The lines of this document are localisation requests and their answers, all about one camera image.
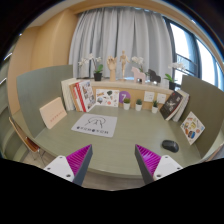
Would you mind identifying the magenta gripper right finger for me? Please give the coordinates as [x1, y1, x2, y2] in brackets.
[135, 144, 182, 184]

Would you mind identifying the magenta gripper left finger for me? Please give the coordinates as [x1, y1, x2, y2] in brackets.
[44, 145, 93, 186]

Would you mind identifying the black computer mouse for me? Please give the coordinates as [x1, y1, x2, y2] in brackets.
[162, 140, 179, 153]

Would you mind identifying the wooden chair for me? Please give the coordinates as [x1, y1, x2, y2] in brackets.
[9, 118, 45, 161]

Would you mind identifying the colourful picture book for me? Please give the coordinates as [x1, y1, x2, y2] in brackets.
[181, 112, 205, 145]

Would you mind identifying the beige leaning board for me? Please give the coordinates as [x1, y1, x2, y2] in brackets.
[39, 97, 67, 129]

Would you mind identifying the white book behind black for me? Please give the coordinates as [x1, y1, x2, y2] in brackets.
[172, 89, 190, 122]

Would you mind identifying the small potted plant middle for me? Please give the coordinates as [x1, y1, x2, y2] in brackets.
[135, 99, 142, 111]

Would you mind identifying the small potted plant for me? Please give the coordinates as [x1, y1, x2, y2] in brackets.
[135, 99, 142, 111]
[152, 100, 158, 114]
[123, 98, 130, 110]

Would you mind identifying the small potted plant right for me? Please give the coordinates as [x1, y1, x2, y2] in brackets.
[152, 100, 158, 114]

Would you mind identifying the white book stack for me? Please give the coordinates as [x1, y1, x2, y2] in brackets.
[61, 78, 78, 111]

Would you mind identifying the black cover book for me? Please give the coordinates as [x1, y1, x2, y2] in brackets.
[160, 91, 183, 121]

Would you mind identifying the small potted plant left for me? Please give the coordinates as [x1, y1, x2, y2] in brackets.
[123, 98, 130, 110]

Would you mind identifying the red and white book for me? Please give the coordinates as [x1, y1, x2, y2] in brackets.
[76, 80, 96, 112]

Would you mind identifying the white card with drawing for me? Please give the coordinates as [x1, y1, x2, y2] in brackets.
[144, 91, 155, 102]

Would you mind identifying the white illustrated card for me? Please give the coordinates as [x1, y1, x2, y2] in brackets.
[96, 89, 119, 107]

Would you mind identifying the purple round number sign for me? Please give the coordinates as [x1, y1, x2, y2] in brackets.
[119, 91, 131, 103]

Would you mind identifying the white orchid black pot right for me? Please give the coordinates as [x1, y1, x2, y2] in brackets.
[164, 62, 185, 90]

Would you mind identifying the white orchid black pot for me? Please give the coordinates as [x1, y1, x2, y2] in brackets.
[164, 62, 185, 90]
[78, 53, 103, 81]

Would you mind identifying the black wooden horse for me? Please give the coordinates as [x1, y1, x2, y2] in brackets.
[148, 69, 161, 83]

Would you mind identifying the pink wooden horse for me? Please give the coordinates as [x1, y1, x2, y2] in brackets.
[131, 67, 146, 84]

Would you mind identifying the white orchid black pot left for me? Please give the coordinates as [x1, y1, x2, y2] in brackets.
[78, 53, 103, 81]

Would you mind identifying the white orchid behind horse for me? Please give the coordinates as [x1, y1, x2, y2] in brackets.
[131, 56, 148, 75]

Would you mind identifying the wooden mannequin figure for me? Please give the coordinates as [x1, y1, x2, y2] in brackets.
[120, 51, 129, 79]

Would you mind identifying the wooden hand model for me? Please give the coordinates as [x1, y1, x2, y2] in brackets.
[107, 56, 117, 82]

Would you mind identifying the grey curtain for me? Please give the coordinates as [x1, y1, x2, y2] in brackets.
[69, 7, 172, 78]

